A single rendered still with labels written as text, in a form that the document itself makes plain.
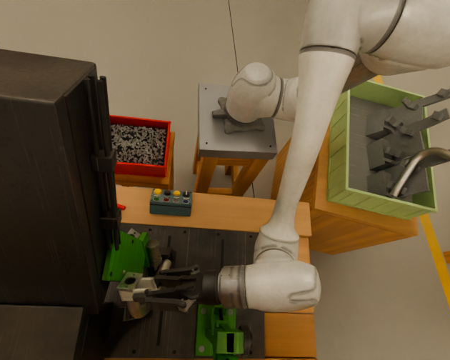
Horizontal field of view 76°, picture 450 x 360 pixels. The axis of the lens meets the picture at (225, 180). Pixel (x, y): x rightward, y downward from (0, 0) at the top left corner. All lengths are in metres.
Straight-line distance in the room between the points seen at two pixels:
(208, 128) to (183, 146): 1.00
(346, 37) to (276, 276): 0.45
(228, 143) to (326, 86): 0.72
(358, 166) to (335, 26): 1.01
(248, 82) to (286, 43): 2.07
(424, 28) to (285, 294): 0.53
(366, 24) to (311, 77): 0.11
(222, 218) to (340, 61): 0.73
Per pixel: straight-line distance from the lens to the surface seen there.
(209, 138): 1.20
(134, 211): 1.11
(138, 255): 0.85
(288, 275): 0.62
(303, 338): 1.19
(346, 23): 0.56
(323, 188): 1.42
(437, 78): 3.80
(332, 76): 0.55
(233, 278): 0.64
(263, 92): 1.07
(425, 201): 1.55
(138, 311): 0.80
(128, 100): 2.45
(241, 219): 1.12
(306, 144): 0.57
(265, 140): 1.26
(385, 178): 1.44
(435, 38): 0.64
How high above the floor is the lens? 1.96
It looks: 67 degrees down
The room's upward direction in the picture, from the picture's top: 25 degrees clockwise
